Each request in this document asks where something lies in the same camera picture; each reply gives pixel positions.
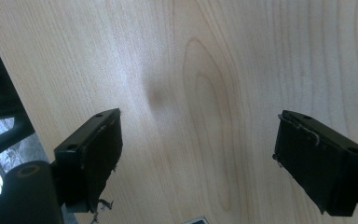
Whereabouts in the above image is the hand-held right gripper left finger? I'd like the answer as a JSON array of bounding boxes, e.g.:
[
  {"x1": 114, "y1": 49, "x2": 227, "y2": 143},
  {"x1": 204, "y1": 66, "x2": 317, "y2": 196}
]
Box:
[{"x1": 52, "y1": 107, "x2": 124, "y2": 215}]

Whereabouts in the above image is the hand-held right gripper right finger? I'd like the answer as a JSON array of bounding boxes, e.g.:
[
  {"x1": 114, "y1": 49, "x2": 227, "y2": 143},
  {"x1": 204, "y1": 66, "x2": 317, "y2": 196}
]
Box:
[{"x1": 272, "y1": 109, "x2": 358, "y2": 217}]

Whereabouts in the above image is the black metal stand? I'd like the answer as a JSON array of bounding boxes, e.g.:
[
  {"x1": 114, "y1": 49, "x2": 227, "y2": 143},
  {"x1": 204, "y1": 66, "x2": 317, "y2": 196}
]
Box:
[{"x1": 0, "y1": 114, "x2": 37, "y2": 169}]

